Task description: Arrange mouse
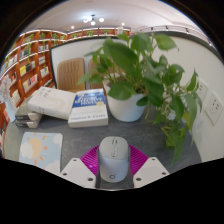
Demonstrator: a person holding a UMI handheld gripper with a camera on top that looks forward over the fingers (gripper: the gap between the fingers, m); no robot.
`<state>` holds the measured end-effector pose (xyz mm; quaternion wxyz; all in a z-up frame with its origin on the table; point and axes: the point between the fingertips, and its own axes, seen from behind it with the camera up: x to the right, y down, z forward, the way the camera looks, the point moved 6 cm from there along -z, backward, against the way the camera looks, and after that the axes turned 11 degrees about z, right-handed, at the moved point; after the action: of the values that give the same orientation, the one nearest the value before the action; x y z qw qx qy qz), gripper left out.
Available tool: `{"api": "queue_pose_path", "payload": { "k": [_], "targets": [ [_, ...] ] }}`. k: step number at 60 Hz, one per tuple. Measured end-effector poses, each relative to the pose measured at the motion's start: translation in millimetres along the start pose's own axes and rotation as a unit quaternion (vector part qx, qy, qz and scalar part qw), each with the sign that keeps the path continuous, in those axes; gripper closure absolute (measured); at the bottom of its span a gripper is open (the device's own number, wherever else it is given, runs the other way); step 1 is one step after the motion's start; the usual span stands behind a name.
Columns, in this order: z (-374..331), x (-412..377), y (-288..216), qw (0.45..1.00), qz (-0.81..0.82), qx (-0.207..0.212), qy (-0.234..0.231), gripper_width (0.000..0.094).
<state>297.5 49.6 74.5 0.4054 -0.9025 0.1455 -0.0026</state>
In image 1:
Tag white black-edged desk partition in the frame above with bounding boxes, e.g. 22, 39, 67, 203
49, 31, 224, 164

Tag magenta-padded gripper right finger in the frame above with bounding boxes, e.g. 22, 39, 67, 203
128, 143, 170, 189

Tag ceiling chandelier lamp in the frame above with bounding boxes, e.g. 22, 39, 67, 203
82, 14, 105, 27

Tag white wall socket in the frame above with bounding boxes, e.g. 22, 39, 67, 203
204, 92, 224, 126
196, 79, 209, 103

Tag recessed ceiling lights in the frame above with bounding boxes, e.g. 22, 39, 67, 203
69, 21, 126, 31

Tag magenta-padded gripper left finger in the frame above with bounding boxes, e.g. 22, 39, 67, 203
59, 144, 101, 190

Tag thick white book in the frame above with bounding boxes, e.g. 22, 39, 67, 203
27, 86, 77, 121

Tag blue and white book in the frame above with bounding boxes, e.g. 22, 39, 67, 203
67, 88, 110, 129

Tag pastel cartoon-print mouse pad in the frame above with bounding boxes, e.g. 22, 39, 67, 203
18, 131, 64, 175

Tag white computer mouse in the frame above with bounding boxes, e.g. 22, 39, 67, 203
97, 135, 131, 184

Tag orange wooden bookshelf unit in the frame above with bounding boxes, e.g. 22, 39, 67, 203
0, 28, 131, 158

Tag green plant in white pot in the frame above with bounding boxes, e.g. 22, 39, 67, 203
78, 32, 203, 166

